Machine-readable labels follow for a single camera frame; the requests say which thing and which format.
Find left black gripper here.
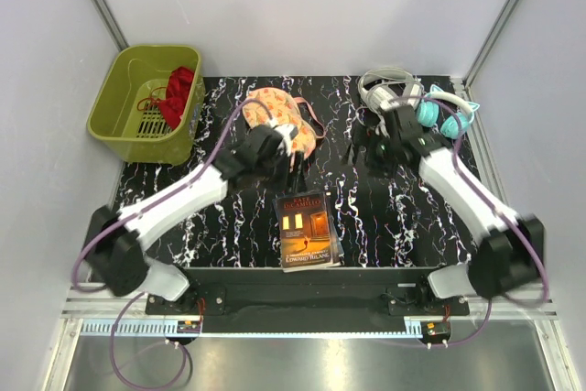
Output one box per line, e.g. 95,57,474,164
254,148,307,195

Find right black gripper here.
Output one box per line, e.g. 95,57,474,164
339,124,401,179

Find pink patterned mesh laundry bag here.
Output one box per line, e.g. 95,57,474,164
242,87,326,159

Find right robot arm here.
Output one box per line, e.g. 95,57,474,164
344,105,548,315

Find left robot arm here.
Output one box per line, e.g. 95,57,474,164
82,124,303,314

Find red bra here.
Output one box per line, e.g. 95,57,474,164
136,67,195,130

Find orange paperback book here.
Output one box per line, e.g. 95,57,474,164
274,191,343,272

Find white grey headphones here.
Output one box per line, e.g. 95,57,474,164
358,67,424,123

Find teal cat-ear headphones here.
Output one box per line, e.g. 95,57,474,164
414,83,482,140

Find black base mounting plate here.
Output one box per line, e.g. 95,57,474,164
145,266,477,335

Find olive green plastic basket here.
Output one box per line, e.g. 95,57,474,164
87,45,205,165

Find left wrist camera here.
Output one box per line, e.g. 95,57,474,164
246,124,298,158

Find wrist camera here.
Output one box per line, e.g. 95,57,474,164
383,104,424,142
246,124,298,158

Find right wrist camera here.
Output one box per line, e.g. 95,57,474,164
383,104,424,142

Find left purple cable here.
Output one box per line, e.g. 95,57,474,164
71,100,278,387

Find aluminium frame rail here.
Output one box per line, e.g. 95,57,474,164
54,270,580,390

